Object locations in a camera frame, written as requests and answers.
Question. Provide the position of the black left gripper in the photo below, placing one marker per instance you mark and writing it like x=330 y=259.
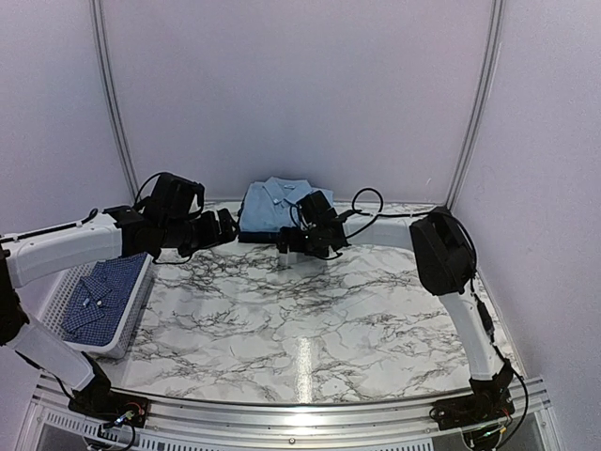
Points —
x=210 y=234

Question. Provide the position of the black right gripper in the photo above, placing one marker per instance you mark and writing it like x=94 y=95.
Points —
x=295 y=246

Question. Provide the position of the black shirt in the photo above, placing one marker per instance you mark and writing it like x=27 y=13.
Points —
x=263 y=237

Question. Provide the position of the light blue long sleeve shirt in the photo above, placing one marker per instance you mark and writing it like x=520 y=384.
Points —
x=267 y=204

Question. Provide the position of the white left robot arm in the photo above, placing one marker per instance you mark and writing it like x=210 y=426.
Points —
x=32 y=264

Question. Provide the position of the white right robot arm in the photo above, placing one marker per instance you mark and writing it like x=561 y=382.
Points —
x=446 y=263

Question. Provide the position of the blue checked shirt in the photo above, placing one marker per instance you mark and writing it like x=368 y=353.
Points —
x=98 y=301

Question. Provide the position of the white plastic basket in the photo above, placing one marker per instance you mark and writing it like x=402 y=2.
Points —
x=53 y=312

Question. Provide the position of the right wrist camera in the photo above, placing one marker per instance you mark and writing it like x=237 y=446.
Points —
x=314 y=210

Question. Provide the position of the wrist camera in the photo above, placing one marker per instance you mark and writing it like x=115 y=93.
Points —
x=174 y=198
x=314 y=210

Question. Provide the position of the aluminium back table rail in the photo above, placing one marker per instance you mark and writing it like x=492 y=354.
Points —
x=365 y=202

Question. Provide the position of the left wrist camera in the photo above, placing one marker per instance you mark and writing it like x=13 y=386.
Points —
x=174 y=198

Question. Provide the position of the aluminium front frame rail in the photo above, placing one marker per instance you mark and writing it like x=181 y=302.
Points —
x=189 y=424

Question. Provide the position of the left aluminium corner post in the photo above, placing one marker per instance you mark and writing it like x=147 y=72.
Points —
x=108 y=86

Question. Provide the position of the aluminium corner post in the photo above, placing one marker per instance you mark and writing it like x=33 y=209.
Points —
x=108 y=86
x=483 y=88

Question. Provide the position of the right aluminium corner post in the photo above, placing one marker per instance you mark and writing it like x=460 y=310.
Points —
x=483 y=88

